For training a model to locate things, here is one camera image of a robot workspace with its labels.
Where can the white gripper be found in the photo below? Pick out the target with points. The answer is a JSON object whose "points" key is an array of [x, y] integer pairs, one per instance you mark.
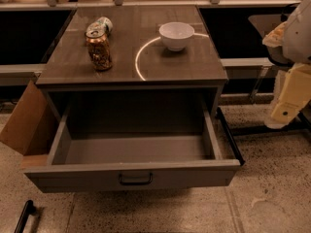
{"points": [[300, 38]]}

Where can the orange soda can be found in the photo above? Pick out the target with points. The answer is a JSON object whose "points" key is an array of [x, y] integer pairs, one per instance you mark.
{"points": [[99, 49]]}

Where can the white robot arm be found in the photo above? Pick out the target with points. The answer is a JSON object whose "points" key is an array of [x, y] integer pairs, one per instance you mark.
{"points": [[297, 34]]}

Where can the grey cabinet with wood top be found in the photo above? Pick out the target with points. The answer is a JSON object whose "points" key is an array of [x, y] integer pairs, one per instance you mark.
{"points": [[145, 72]]}

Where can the open grey top drawer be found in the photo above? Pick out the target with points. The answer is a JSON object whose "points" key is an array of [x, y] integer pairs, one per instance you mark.
{"points": [[181, 149]]}

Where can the black chair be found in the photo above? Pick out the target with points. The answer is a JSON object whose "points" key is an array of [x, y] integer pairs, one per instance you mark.
{"points": [[250, 34]]}

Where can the white ceramic bowl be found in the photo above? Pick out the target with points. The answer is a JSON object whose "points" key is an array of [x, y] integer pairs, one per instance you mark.
{"points": [[176, 35]]}

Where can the brown cardboard box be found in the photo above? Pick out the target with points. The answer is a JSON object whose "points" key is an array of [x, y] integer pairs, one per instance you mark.
{"points": [[32, 125]]}

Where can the black drawer handle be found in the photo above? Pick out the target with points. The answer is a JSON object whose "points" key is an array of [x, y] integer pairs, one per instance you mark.
{"points": [[135, 181]]}

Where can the black handle on floor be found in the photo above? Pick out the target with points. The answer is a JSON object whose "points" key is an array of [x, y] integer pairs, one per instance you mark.
{"points": [[28, 210]]}

